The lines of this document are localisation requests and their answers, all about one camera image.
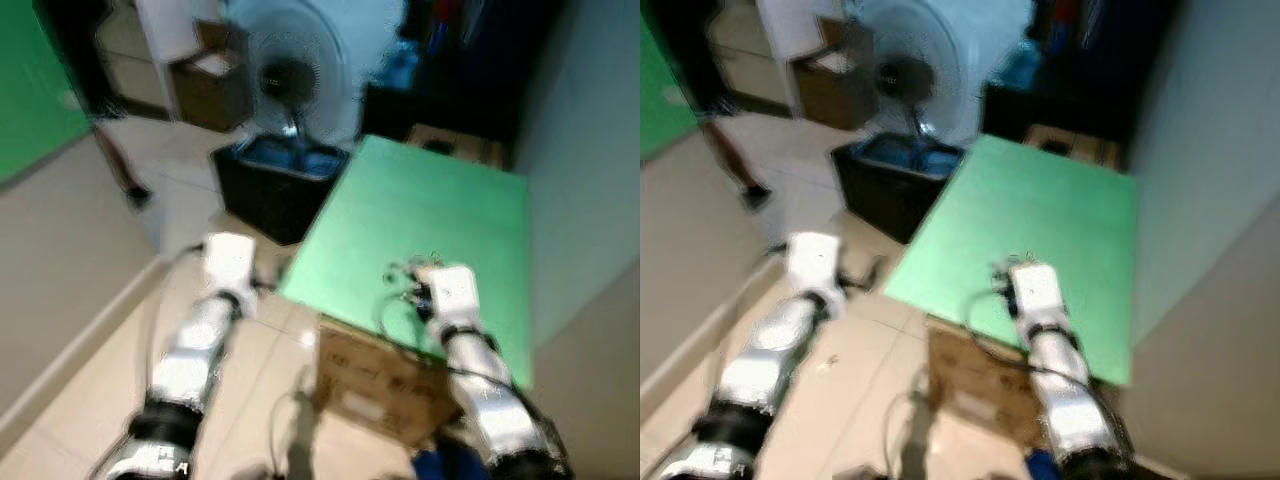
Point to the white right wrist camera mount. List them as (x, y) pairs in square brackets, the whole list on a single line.
[(1040, 292), (455, 292)]

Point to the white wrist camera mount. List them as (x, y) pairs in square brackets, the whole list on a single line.
[(455, 292), (230, 262), (1040, 292), (812, 260)]

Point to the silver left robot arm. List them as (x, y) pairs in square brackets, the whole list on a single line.
[(195, 350), (780, 350)]

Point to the white cabinet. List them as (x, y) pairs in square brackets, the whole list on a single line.
[(795, 22)]

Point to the standing fan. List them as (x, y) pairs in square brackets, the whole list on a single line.
[(288, 78), (905, 75)]

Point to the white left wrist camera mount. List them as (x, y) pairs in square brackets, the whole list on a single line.
[(230, 262), (812, 260)]

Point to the small plain cardboard box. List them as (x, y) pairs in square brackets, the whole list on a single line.
[(470, 145), (1080, 145)]

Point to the blue cloth item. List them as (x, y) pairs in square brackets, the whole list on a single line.
[(1045, 467), (445, 465)]

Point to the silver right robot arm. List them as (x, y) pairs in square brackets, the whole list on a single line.
[(1070, 400), (490, 400)]

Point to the brown open box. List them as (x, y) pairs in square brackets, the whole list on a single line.
[(830, 95), (205, 100)]

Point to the person in dark clothes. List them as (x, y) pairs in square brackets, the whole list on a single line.
[(85, 60), (700, 60)]

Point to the printed brown cardboard box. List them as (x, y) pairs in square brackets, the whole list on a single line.
[(370, 385), (975, 385)]

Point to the black storage box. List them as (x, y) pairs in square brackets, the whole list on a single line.
[(890, 205), (270, 205)]

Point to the dark cabinet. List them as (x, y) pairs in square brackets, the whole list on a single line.
[(460, 80), (1080, 70)]

